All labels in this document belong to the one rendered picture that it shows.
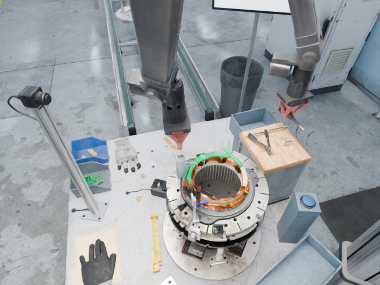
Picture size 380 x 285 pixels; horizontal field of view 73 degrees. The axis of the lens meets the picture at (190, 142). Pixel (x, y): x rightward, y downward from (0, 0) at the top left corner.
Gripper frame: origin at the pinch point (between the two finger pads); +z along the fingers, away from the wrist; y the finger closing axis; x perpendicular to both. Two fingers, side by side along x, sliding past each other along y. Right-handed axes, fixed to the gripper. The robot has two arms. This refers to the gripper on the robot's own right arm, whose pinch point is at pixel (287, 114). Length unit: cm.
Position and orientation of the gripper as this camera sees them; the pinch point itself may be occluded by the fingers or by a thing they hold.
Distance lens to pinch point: 97.7
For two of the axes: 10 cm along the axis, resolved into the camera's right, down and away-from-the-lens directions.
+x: 3.2, 7.0, -6.4
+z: 0.1, 6.8, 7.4
